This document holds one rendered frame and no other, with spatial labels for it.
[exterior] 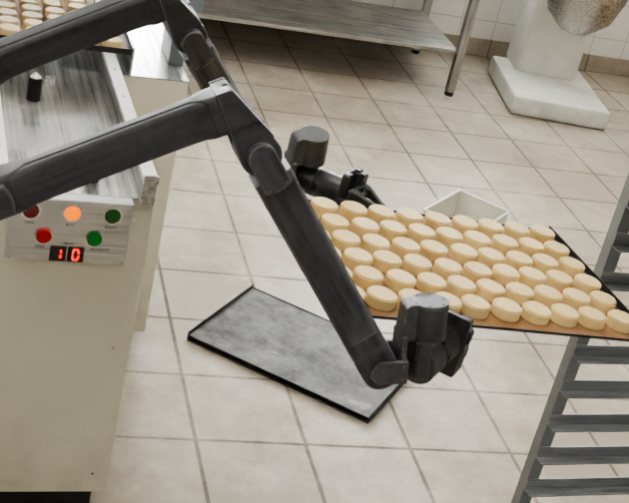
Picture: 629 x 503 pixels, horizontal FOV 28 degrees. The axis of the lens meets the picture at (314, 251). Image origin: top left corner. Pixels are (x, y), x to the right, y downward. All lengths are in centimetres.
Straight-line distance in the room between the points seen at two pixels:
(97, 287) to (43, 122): 42
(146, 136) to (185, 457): 171
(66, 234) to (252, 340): 131
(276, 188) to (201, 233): 267
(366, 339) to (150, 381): 175
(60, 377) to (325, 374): 112
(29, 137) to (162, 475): 94
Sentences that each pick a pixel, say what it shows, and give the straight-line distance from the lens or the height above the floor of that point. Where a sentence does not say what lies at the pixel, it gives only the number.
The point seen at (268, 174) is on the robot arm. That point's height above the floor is 129.
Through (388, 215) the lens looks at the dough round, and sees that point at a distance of 227.
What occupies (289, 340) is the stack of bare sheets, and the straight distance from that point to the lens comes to 378.
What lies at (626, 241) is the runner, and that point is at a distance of 262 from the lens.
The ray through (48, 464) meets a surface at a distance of 289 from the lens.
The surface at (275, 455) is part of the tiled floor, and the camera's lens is 332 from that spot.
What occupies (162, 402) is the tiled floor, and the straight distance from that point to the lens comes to 342.
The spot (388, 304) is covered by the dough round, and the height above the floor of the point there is 102.
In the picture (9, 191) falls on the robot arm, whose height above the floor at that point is 122.
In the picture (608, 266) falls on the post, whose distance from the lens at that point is 264.
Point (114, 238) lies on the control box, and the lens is 255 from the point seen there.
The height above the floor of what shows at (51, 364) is 43.
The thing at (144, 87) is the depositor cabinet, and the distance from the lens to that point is 320.
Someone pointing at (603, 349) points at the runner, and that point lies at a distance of 276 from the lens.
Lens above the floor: 194
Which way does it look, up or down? 26 degrees down
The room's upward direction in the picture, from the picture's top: 13 degrees clockwise
